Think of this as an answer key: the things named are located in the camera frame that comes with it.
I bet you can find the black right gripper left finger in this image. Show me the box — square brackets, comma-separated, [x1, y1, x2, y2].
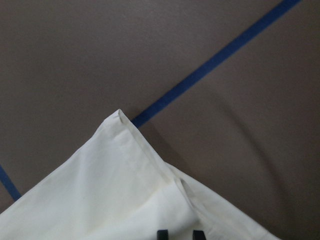
[156, 225, 169, 240]

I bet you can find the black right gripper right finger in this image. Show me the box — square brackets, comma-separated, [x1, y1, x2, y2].
[192, 224, 207, 240]

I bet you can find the cream long-sleeve cat shirt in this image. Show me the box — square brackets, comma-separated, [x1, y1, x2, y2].
[0, 110, 275, 240]

